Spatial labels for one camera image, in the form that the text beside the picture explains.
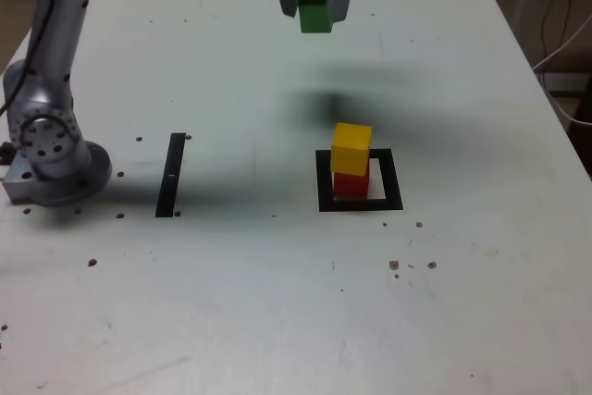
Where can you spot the black tape square outline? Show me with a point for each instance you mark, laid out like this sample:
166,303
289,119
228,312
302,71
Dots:
392,182

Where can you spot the red cube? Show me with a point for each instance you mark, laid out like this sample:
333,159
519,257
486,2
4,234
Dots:
349,186

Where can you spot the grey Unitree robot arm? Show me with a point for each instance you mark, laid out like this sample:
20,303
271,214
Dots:
60,43

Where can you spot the yellow cube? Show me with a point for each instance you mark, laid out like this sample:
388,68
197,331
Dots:
351,150

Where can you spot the black tape strip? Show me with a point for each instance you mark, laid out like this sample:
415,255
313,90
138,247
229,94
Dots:
168,193

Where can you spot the green cube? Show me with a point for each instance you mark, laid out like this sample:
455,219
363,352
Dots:
314,18

